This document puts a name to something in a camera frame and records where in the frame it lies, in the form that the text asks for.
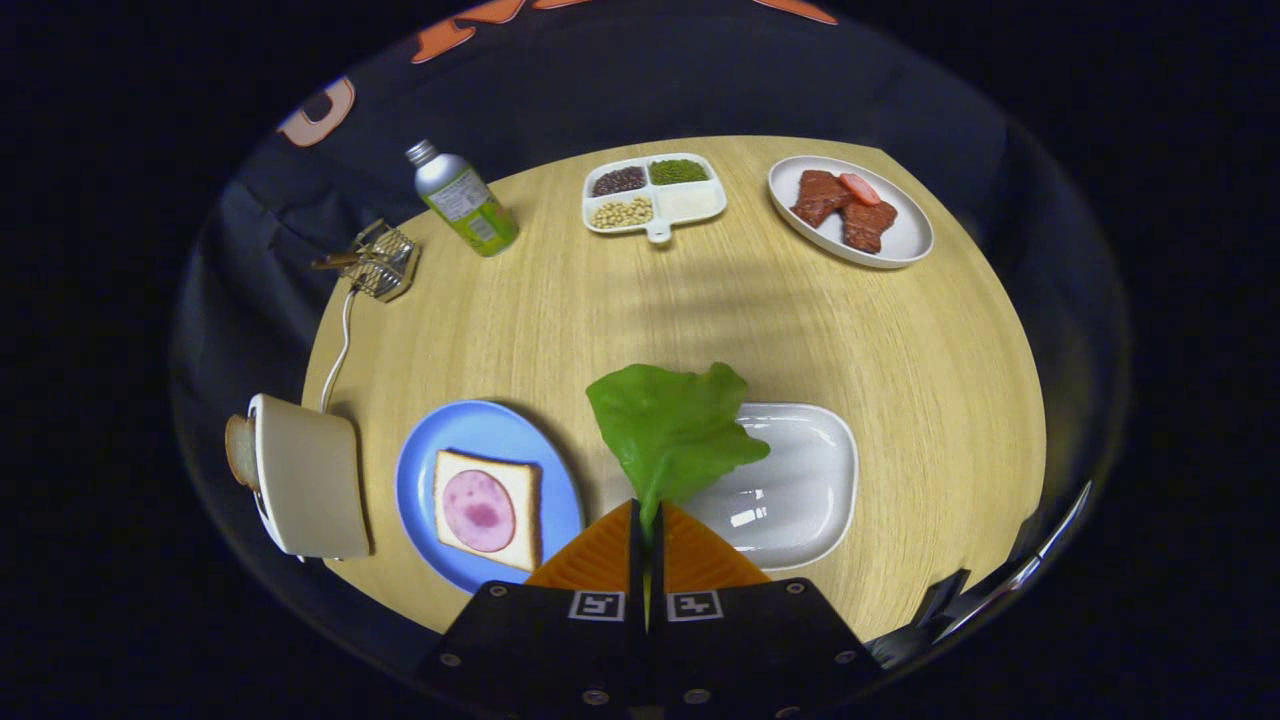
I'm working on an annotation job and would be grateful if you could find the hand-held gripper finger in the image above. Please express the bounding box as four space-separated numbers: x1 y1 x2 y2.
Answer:
415 498 651 720
645 500 886 720

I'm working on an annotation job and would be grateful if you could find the green lettuce leaf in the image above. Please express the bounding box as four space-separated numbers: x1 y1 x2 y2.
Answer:
585 362 771 546

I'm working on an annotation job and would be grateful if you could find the brown toast slice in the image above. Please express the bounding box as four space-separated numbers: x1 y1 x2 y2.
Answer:
224 413 263 493

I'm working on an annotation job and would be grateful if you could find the white bread slice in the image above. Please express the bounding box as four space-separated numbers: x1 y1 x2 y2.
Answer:
432 448 544 573

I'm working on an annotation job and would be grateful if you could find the pink ham slice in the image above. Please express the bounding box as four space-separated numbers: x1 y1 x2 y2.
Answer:
442 470 518 554

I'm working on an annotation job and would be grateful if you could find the white rectangular dish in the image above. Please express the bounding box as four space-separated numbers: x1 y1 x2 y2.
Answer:
680 402 861 573

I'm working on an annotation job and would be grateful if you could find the blue round plate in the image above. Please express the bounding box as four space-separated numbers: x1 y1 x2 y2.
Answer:
395 400 586 596

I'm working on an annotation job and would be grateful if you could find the white toaster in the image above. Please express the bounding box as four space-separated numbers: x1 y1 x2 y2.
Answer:
247 393 373 561

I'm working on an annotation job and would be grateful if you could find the heap of yellow soybeans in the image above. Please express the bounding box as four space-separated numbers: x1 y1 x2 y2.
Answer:
590 197 656 230

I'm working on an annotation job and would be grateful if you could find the white divided tray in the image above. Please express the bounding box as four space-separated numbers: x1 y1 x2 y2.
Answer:
581 153 729 246

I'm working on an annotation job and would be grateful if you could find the heap of dark red beans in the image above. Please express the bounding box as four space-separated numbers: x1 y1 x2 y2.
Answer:
590 166 648 198

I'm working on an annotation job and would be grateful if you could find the silver bottle with green label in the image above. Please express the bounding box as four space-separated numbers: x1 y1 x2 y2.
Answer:
405 138 521 259

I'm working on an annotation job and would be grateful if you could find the brown meat slice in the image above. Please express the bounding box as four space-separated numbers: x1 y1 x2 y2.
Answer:
840 198 899 254
790 169 854 229

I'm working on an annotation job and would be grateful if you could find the round white plate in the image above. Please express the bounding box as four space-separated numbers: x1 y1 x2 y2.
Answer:
767 155 936 270

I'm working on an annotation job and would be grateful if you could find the white toaster cable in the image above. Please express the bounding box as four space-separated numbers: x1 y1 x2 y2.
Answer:
318 285 359 414

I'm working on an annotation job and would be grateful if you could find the metal wire basket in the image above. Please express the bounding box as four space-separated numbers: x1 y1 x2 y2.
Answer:
312 218 423 303

